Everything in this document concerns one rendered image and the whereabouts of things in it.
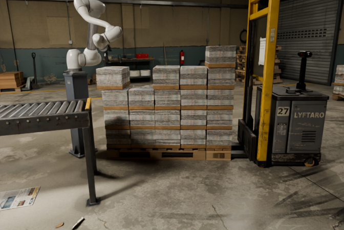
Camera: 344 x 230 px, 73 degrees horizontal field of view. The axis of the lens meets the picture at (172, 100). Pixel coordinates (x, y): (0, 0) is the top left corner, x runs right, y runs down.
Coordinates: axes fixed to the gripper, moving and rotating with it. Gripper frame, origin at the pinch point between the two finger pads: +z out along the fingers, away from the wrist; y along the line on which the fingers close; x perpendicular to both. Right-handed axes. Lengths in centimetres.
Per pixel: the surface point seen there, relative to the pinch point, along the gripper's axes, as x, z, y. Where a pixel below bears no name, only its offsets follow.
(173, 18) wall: 45, 578, -426
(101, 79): -10.5, 7.9, 23.1
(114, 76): 4.5, 6.4, 20.9
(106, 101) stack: -7, 19, 46
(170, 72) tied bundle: 66, 5, 18
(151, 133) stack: 43, 36, 79
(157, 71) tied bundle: 52, 4, 17
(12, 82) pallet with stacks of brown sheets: -436, 420, -114
